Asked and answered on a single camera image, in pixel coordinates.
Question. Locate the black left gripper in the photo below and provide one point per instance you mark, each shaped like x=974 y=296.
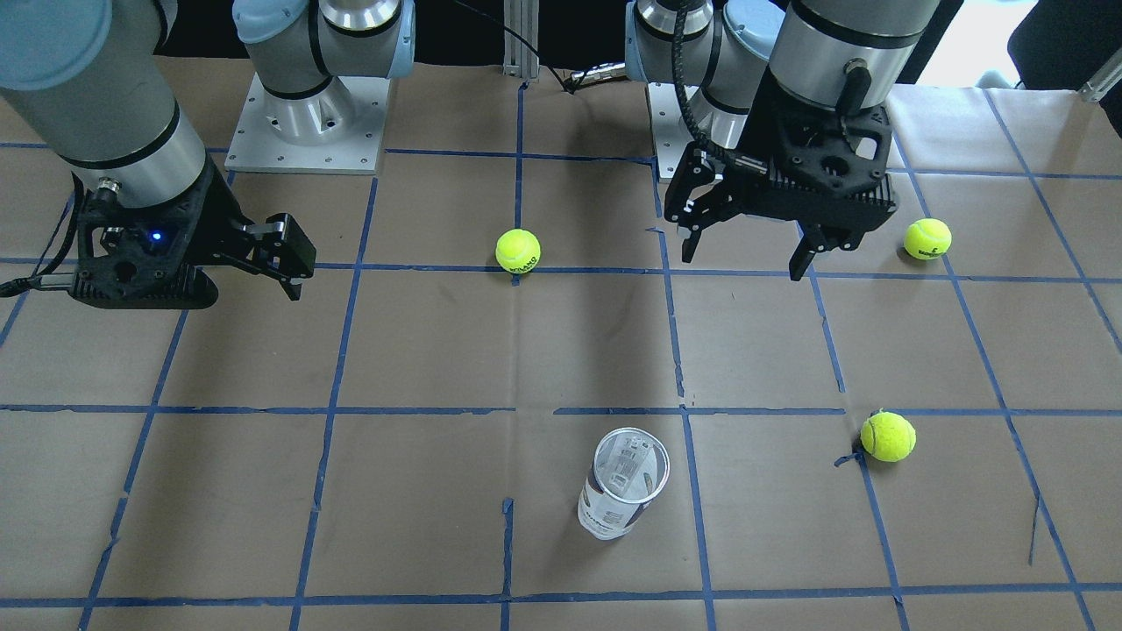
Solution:
x=754 y=130

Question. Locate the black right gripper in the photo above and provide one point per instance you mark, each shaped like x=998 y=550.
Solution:
x=213 y=225

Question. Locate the clear tennis ball can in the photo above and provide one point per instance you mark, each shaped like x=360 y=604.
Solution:
x=630 y=468

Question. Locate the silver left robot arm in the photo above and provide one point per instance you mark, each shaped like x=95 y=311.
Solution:
x=725 y=51

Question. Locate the tennis ball on tape cross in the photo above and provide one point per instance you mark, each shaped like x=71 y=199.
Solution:
x=927 y=239

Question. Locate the tennis ball centre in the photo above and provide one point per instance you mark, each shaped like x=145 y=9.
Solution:
x=517 y=251
x=887 y=436

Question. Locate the brown paper table cover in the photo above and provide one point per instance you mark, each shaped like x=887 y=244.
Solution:
x=403 y=448

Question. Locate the aluminium frame post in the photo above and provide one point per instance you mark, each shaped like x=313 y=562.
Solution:
x=520 y=20

